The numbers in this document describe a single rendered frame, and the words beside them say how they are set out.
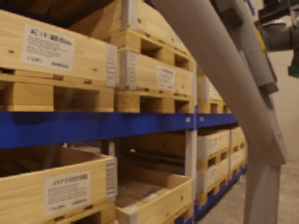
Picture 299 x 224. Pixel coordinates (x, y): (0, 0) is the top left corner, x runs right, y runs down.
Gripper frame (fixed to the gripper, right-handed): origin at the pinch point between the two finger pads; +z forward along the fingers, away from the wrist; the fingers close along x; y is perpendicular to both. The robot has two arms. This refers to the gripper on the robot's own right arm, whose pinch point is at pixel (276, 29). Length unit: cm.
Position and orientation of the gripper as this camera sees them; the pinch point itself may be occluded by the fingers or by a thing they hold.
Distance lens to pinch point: 93.4
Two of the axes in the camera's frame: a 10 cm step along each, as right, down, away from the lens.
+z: -2.3, 9.1, -3.6
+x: -6.6, 1.2, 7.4
